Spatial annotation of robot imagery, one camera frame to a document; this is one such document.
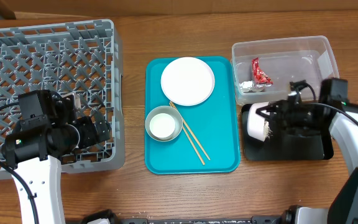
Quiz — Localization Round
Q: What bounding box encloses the black tray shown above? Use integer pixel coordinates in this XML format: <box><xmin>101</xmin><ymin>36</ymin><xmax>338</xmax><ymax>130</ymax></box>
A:
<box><xmin>241</xmin><ymin>104</ymin><xmax>334</xmax><ymax>161</ymax></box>

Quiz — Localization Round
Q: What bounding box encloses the large white plate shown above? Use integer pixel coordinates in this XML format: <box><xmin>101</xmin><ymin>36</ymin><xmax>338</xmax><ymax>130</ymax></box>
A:
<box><xmin>160</xmin><ymin>57</ymin><xmax>215</xmax><ymax>106</ymax></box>

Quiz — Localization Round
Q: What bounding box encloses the teal serving tray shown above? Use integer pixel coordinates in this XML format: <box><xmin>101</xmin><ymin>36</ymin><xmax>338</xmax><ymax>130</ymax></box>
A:
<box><xmin>144</xmin><ymin>56</ymin><xmax>241</xmax><ymax>175</ymax></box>

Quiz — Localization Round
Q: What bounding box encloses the grey bowl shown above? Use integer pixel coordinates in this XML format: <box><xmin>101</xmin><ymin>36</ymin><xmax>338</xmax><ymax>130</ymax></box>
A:
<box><xmin>145</xmin><ymin>106</ymin><xmax>183</xmax><ymax>142</ymax></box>

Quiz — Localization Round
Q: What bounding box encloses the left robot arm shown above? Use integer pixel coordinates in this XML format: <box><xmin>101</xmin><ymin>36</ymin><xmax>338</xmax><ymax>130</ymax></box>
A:
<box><xmin>0</xmin><ymin>90</ymin><xmax>111</xmax><ymax>223</ymax></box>

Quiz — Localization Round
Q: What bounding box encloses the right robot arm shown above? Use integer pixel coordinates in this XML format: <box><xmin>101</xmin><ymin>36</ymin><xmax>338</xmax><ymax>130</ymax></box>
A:
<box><xmin>269</xmin><ymin>78</ymin><xmax>358</xmax><ymax>223</ymax></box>

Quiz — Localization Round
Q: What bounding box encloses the small pink bowl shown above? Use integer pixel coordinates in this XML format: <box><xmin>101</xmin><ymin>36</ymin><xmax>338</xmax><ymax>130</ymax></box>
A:
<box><xmin>247</xmin><ymin>102</ymin><xmax>269</xmax><ymax>142</ymax></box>

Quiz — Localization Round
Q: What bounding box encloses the grey plastic dish rack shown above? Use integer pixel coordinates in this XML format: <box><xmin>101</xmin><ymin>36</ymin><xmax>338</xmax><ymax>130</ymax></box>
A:
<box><xmin>0</xmin><ymin>19</ymin><xmax>125</xmax><ymax>174</ymax></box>

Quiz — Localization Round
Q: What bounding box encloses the wooden chopstick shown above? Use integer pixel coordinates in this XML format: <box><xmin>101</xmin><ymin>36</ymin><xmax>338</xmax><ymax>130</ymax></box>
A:
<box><xmin>182</xmin><ymin>118</ymin><xmax>211</xmax><ymax>161</ymax></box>
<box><xmin>182</xmin><ymin>127</ymin><xmax>205</xmax><ymax>166</ymax></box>

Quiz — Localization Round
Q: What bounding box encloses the white cup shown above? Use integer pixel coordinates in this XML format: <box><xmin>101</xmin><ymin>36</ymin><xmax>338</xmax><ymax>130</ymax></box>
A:
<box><xmin>149</xmin><ymin>113</ymin><xmax>176</xmax><ymax>140</ymax></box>

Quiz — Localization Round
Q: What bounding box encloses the pile of rice grains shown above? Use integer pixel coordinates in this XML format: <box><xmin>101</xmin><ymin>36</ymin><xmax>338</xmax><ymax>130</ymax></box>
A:
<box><xmin>264</xmin><ymin>121</ymin><xmax>271</xmax><ymax>139</ymax></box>

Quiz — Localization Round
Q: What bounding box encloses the red snack wrapper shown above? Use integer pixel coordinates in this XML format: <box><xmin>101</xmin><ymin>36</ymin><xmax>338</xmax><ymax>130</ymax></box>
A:
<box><xmin>252</xmin><ymin>57</ymin><xmax>273</xmax><ymax>85</ymax></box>

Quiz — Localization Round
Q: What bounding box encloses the clear plastic bin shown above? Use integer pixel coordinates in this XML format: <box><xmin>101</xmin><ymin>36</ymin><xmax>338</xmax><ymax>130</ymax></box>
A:
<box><xmin>231</xmin><ymin>35</ymin><xmax>339</xmax><ymax>106</ymax></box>

